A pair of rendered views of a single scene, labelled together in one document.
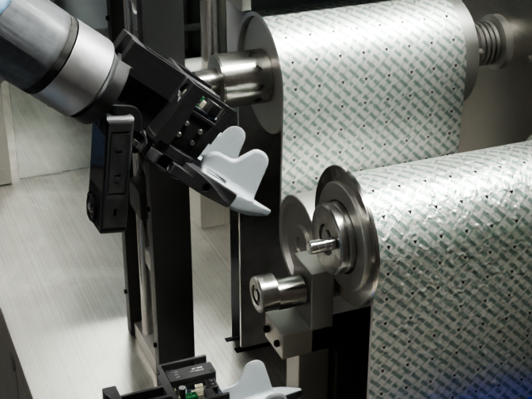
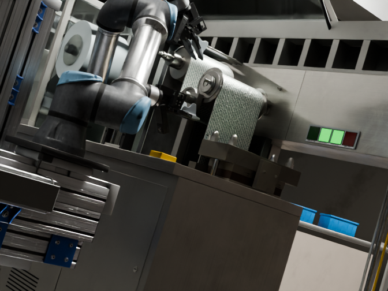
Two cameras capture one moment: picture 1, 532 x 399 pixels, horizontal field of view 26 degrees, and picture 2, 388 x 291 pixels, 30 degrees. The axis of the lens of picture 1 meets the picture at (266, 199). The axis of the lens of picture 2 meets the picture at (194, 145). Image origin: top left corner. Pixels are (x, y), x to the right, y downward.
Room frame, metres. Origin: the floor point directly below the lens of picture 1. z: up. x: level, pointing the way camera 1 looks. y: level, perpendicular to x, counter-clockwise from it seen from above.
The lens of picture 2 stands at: (-1.67, 0.71, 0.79)
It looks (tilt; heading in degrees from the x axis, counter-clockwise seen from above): 4 degrees up; 343
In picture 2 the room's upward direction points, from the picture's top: 17 degrees clockwise
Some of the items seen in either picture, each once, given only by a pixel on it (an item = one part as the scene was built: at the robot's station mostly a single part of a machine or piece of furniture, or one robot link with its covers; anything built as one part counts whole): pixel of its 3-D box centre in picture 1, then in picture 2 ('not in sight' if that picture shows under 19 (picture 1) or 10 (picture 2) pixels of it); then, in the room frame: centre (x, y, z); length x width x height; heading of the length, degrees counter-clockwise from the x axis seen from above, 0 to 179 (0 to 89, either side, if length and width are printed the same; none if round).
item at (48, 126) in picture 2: not in sight; (63, 133); (0.39, 0.48, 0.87); 0.15 x 0.15 x 0.10
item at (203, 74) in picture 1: (191, 85); (164, 55); (1.24, 0.09, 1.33); 0.06 x 0.03 x 0.03; 112
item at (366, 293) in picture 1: (345, 235); (209, 85); (1.04, -0.08, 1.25); 0.15 x 0.01 x 0.15; 22
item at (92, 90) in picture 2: not in sight; (78, 94); (0.39, 0.47, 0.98); 0.13 x 0.12 x 0.14; 78
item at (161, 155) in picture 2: not in sight; (163, 156); (0.80, 0.07, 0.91); 0.07 x 0.07 x 0.02; 22
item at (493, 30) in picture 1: (474, 44); not in sight; (1.38, -0.26, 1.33); 0.07 x 0.07 x 0.07; 22
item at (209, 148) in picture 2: not in sight; (250, 163); (0.93, -0.30, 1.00); 0.40 x 0.16 x 0.06; 112
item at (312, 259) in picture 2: not in sight; (257, 256); (6.08, -2.71, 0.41); 2.20 x 1.78 x 0.83; 113
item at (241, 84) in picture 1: (240, 78); (175, 60); (1.26, 0.03, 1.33); 0.06 x 0.06 x 0.06; 22
